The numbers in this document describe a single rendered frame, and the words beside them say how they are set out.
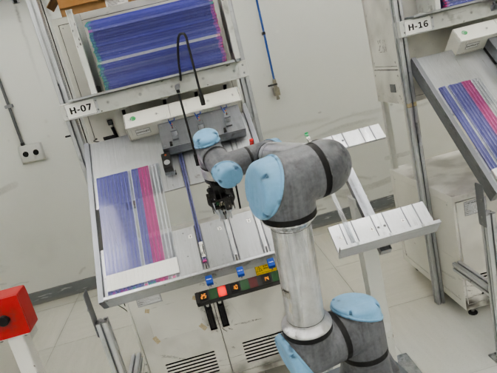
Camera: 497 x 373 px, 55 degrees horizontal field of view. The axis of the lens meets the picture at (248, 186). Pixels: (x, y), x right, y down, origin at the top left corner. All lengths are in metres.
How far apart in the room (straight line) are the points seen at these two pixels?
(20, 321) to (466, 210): 1.84
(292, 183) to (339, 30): 2.85
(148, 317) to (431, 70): 1.59
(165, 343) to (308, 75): 2.23
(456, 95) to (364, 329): 1.25
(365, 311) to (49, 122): 2.88
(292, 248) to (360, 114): 2.84
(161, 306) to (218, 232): 0.49
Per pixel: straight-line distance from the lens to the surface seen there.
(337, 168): 0.95
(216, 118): 1.97
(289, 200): 0.91
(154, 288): 1.69
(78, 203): 3.70
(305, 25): 3.62
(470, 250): 2.35
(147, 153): 2.00
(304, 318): 1.07
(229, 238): 1.73
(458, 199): 2.25
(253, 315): 2.12
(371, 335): 1.19
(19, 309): 1.95
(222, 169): 1.26
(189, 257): 1.72
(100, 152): 2.07
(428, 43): 2.46
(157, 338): 2.15
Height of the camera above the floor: 1.38
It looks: 15 degrees down
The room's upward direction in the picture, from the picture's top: 14 degrees counter-clockwise
